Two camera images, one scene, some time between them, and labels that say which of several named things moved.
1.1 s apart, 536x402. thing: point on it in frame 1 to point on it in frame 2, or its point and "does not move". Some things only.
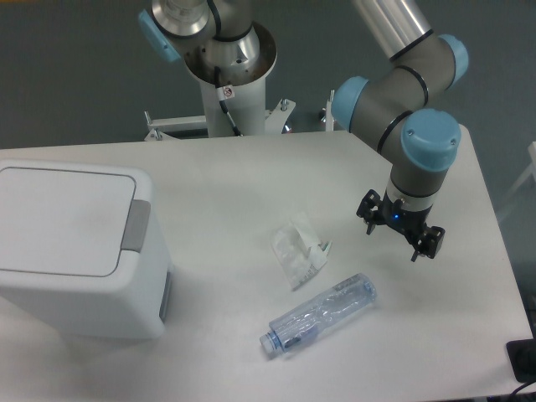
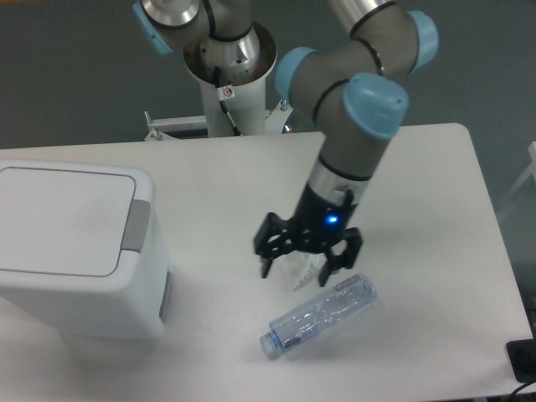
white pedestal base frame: x=161 y=129 does not move
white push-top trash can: x=83 y=252 does not move
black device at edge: x=522 y=354 does not move
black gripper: x=397 y=214 to x=318 y=218
